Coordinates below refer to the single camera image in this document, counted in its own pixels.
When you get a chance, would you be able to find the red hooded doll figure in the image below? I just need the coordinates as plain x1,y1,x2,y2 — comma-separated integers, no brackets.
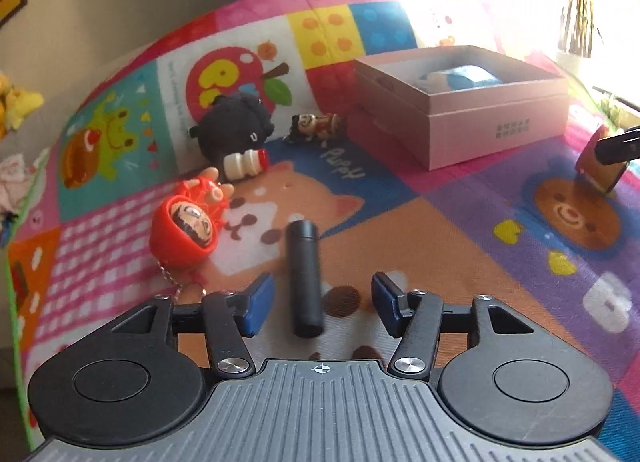
149,167,234,271

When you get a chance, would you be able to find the black cylinder tube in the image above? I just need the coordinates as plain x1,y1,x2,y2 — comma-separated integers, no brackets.
285,219,324,339

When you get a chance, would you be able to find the small white red bottle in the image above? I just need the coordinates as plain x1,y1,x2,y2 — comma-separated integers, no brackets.
222,149,270,182

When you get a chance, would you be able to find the blue cotton pad pack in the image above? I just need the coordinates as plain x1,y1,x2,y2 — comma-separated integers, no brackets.
414,65,502,94

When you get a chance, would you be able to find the black plush toy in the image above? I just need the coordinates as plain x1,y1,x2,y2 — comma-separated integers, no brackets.
189,93,274,167

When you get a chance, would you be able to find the small grinning keychain figure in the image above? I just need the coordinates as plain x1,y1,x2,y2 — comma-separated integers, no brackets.
284,114,347,147

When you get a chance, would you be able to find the pink cardboard box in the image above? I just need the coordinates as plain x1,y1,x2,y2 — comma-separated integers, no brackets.
354,45,570,170

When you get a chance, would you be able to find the colourful cartoon play mat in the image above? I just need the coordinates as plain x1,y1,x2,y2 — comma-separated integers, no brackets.
8,0,639,461

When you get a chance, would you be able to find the pink white crumpled cloth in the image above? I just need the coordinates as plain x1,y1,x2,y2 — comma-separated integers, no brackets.
0,153,37,231

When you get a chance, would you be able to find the yellow banana plush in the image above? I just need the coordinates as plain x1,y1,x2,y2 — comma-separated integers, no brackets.
0,74,44,137

